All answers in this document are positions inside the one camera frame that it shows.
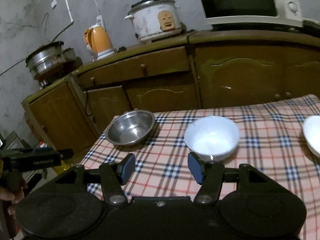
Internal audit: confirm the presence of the person's left hand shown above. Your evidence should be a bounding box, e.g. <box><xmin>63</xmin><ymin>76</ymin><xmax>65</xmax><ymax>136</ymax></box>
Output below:
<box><xmin>1</xmin><ymin>178</ymin><xmax>28</xmax><ymax>239</ymax></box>

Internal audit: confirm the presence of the blue-white ceramic bowl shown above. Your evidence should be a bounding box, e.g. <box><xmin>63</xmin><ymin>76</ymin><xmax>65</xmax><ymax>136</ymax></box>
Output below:
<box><xmin>184</xmin><ymin>116</ymin><xmax>240</xmax><ymax>161</ymax></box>

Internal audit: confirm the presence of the cooking oil bottle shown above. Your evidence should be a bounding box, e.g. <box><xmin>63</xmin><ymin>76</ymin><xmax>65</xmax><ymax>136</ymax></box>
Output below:
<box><xmin>52</xmin><ymin>160</ymin><xmax>71</xmax><ymax>175</ymax></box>

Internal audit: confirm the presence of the steel mixing bowl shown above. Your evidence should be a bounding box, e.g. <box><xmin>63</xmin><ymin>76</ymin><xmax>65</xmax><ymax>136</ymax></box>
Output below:
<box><xmin>105</xmin><ymin>109</ymin><xmax>155</xmax><ymax>146</ymax></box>

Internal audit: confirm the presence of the plaid tablecloth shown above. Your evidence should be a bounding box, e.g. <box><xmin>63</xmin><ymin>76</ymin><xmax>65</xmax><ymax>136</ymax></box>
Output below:
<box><xmin>82</xmin><ymin>94</ymin><xmax>319</xmax><ymax>239</ymax></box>

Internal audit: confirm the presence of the brown wooden sideboard cabinet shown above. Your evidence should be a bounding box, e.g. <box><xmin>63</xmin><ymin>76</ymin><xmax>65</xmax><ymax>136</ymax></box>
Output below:
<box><xmin>22</xmin><ymin>30</ymin><xmax>319</xmax><ymax>153</ymax></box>

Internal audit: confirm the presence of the stacked steel steamer pot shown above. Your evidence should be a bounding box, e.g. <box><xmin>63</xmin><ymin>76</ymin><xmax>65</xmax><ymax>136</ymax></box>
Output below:
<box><xmin>25</xmin><ymin>41</ymin><xmax>82</xmax><ymax>89</ymax></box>

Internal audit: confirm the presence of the shallow white bowl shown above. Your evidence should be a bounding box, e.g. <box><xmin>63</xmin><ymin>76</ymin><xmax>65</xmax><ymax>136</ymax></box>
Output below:
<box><xmin>303</xmin><ymin>115</ymin><xmax>320</xmax><ymax>158</ymax></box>

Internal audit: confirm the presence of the orange electric kettle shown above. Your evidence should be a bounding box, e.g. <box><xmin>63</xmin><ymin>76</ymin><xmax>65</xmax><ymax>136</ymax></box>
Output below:
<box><xmin>84</xmin><ymin>15</ymin><xmax>116</xmax><ymax>62</ymax></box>

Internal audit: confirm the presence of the white rice cooker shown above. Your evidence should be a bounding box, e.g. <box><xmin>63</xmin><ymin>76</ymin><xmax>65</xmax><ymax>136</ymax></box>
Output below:
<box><xmin>124</xmin><ymin>0</ymin><xmax>183</xmax><ymax>43</ymax></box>

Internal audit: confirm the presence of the white microwave oven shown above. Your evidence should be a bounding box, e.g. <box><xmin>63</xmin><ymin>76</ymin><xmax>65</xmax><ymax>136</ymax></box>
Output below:
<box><xmin>201</xmin><ymin>0</ymin><xmax>303</xmax><ymax>28</ymax></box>

